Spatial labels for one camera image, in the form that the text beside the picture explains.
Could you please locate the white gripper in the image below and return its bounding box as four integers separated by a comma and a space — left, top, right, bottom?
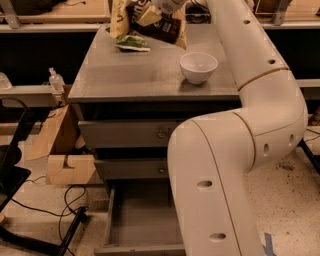
136, 0, 187, 26

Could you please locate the brown sea salt chip bag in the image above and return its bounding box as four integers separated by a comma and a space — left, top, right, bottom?
110, 0, 187, 49

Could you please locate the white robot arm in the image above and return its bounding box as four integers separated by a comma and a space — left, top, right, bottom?
168, 0, 308, 256

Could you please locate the green chip bag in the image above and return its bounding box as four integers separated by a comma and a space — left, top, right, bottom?
106, 27, 150, 52

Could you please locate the grey wooden drawer cabinet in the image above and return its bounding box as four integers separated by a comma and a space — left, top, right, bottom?
67, 22, 243, 191

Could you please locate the grey top drawer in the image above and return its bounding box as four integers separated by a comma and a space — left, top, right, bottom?
78, 119, 182, 148

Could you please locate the grey middle drawer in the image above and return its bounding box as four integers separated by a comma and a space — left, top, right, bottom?
95, 158, 168, 180

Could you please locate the grey open bottom drawer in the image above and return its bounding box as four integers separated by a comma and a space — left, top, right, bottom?
94, 179, 186, 256

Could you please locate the white ceramic bowl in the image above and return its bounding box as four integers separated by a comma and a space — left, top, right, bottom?
179, 52, 218, 84

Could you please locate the clear sanitizer pump bottle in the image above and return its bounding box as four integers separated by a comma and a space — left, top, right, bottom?
49, 67, 65, 92

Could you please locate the open cardboard box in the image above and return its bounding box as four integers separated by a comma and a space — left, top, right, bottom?
26, 105, 102, 185

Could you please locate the black metal stand left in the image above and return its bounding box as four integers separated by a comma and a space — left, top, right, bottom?
0, 98, 86, 256

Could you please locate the black stand leg right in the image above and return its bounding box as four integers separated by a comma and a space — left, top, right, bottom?
299, 140, 320, 175

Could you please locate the blue floor tape mark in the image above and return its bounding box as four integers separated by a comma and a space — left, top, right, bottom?
263, 233, 277, 256

